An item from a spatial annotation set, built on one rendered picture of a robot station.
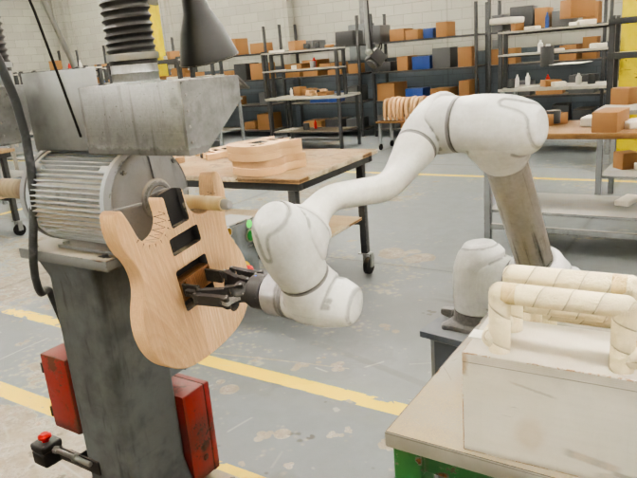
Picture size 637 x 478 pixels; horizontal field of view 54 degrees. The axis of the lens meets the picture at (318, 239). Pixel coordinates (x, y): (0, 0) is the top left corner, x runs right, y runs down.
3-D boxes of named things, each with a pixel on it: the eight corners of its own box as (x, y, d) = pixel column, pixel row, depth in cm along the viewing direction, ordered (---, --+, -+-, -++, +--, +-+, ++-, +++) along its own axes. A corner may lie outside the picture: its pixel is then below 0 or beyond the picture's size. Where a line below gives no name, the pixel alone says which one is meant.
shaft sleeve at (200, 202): (171, 192, 152) (172, 205, 153) (160, 193, 149) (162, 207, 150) (227, 195, 142) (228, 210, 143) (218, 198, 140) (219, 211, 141)
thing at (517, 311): (500, 331, 102) (500, 276, 99) (504, 323, 105) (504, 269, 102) (520, 334, 100) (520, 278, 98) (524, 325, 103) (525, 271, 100)
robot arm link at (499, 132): (524, 279, 197) (598, 290, 184) (507, 321, 190) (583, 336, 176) (461, 79, 148) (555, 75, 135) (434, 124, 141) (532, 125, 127)
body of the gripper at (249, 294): (261, 318, 130) (227, 312, 135) (283, 298, 136) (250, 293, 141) (253, 286, 127) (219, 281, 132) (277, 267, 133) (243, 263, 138)
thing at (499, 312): (485, 353, 95) (485, 295, 93) (491, 343, 98) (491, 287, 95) (507, 356, 94) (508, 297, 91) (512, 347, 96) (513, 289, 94)
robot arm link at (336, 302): (312, 291, 135) (288, 250, 126) (376, 301, 126) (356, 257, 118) (290, 332, 129) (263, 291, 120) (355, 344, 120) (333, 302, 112)
